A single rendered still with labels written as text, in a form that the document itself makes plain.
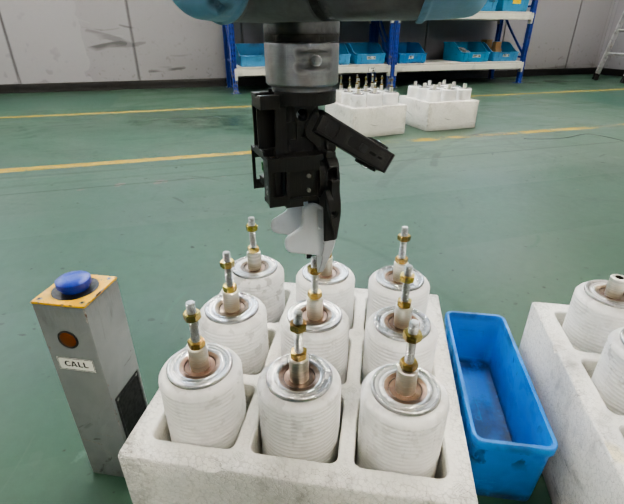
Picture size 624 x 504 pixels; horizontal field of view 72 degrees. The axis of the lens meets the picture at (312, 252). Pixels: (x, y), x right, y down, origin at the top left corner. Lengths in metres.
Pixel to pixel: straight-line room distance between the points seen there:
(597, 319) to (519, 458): 0.23
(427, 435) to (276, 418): 0.16
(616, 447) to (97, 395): 0.64
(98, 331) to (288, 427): 0.26
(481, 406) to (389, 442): 0.39
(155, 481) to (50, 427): 0.36
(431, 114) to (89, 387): 2.70
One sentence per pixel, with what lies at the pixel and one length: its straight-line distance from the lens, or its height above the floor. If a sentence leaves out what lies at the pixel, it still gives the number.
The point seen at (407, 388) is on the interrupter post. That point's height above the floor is 0.26.
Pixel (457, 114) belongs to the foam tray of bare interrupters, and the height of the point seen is 0.10.
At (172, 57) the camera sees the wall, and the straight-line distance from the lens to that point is 5.55.
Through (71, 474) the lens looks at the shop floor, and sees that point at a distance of 0.82.
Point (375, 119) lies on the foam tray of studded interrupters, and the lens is 2.80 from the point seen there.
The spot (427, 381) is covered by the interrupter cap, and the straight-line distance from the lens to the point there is 0.51.
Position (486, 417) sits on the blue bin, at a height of 0.00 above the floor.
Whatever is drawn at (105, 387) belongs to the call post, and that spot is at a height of 0.19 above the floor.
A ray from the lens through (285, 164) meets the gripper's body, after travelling 0.45.
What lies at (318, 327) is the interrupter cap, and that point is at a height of 0.25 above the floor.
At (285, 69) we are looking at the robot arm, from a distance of 0.44.
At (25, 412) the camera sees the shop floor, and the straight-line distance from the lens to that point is 0.95.
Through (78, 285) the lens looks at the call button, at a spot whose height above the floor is 0.33.
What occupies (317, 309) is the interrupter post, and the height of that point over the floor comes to 0.27.
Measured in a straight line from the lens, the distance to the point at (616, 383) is 0.68.
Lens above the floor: 0.60
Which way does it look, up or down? 28 degrees down
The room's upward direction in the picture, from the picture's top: straight up
